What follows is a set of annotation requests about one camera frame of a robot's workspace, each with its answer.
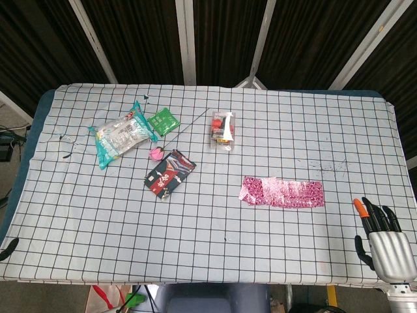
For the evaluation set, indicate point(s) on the green plastic object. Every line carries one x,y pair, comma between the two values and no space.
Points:
135,300

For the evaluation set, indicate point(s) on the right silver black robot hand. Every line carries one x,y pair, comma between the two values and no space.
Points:
389,254

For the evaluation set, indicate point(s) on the clear box with red toy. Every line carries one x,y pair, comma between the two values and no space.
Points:
221,130

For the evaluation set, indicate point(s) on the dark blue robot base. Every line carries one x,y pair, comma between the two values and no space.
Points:
211,298

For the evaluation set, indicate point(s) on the green sachet packet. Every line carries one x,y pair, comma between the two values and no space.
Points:
163,122

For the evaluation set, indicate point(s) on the pink paper rose black stem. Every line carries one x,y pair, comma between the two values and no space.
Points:
157,154

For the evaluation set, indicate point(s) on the dark packet with red print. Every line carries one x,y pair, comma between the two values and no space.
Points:
169,174

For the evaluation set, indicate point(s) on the small black clip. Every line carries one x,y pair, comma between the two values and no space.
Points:
145,98

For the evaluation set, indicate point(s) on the teal silver snack bag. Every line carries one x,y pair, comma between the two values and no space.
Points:
120,137

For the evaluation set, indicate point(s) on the yellow bar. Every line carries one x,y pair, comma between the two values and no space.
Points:
332,295

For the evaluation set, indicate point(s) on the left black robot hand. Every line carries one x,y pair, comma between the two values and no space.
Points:
8,249

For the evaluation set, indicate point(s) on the white black checkered tablecloth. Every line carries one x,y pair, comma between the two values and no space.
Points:
208,234

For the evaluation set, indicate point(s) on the white metal frame post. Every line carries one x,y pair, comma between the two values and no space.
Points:
92,40
260,42
16,106
186,42
368,42

